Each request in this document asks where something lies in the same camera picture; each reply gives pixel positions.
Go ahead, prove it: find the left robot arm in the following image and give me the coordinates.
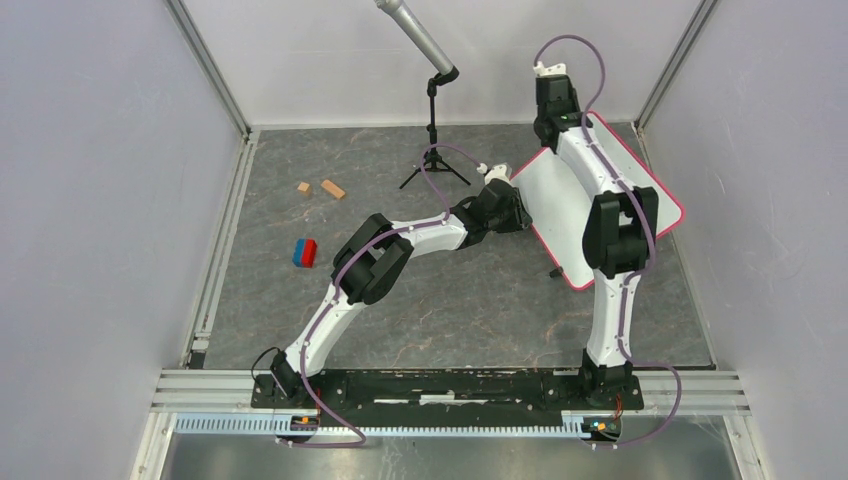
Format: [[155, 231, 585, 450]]
[[270, 179, 532, 408]]

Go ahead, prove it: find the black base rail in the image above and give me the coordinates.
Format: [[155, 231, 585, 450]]
[[251, 368, 645, 429]]

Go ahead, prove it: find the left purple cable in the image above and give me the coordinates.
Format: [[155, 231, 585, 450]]
[[278, 142, 488, 450]]

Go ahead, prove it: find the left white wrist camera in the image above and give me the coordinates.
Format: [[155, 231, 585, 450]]
[[476, 163, 512, 185]]

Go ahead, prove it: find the black tripod stand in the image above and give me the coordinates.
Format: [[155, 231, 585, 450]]
[[399, 67, 470, 190]]

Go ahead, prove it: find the long wooden block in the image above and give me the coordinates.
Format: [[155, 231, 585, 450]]
[[321, 179, 346, 200]]

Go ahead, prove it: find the small wooden cube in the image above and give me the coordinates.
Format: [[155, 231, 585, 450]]
[[297, 182, 313, 196]]

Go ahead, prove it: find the red blue block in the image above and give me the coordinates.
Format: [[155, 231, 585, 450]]
[[292, 238, 317, 268]]

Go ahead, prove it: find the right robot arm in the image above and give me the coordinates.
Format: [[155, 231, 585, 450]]
[[533, 73, 659, 408]]

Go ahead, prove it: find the silver microphone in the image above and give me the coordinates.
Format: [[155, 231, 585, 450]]
[[374, 0, 459, 81]]

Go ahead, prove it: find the pink framed whiteboard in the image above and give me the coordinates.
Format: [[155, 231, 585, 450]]
[[511, 111, 686, 291]]

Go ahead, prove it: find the grey slotted cable duct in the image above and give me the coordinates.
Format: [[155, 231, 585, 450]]
[[172, 410, 624, 440]]

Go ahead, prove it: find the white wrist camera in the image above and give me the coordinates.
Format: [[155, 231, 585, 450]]
[[476, 163, 512, 185], [533, 61, 567, 78]]

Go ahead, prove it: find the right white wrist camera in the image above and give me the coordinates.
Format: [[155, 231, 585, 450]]
[[533, 61, 567, 78]]

